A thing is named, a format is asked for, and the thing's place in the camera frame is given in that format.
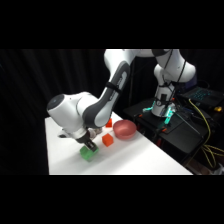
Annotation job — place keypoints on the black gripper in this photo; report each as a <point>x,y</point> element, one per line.
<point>86,138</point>

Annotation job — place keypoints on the green triangle block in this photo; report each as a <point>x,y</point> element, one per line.
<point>87,155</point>

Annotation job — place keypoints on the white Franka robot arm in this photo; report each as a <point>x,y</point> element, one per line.
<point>100,106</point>

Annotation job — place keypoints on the pink bowl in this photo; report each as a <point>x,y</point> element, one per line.
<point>124,130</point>

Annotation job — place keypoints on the large orange cube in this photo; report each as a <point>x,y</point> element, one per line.
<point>107,140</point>

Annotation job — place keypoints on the small orange cube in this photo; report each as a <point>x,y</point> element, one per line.
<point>109,123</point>

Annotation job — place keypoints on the black curtain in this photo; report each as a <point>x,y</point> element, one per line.
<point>26,86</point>

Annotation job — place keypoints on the black robot stand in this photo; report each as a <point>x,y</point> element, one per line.
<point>180,133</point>

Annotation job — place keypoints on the black laptop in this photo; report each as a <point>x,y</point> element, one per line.
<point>204,95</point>

